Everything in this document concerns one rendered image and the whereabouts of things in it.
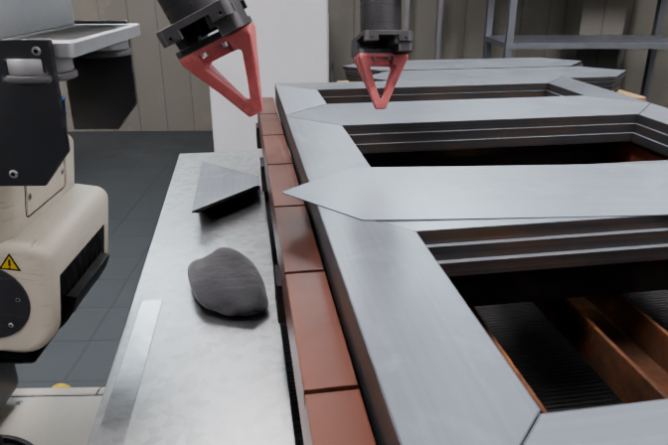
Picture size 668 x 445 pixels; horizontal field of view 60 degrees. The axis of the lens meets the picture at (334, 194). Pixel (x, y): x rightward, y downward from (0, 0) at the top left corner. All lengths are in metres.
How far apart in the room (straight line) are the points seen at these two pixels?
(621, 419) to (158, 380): 0.49
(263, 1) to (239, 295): 2.73
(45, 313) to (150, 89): 3.79
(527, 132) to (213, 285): 0.62
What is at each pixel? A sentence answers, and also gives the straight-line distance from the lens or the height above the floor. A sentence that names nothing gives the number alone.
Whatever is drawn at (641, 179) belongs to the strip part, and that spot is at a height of 0.86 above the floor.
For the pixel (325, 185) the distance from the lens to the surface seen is 0.71.
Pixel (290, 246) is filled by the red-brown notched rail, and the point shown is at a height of 0.83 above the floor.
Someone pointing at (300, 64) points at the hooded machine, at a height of 0.63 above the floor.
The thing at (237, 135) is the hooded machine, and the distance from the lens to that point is 3.54.
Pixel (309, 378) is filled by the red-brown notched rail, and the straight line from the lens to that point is 0.45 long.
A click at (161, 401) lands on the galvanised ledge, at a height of 0.68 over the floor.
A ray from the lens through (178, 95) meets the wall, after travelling 4.50.
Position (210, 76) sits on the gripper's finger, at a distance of 0.53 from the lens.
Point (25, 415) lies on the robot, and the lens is 1.39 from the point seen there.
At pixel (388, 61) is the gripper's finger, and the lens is 0.81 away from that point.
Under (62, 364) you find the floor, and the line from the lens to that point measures 2.01.
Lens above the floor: 1.11
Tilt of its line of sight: 21 degrees down
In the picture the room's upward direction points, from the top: straight up
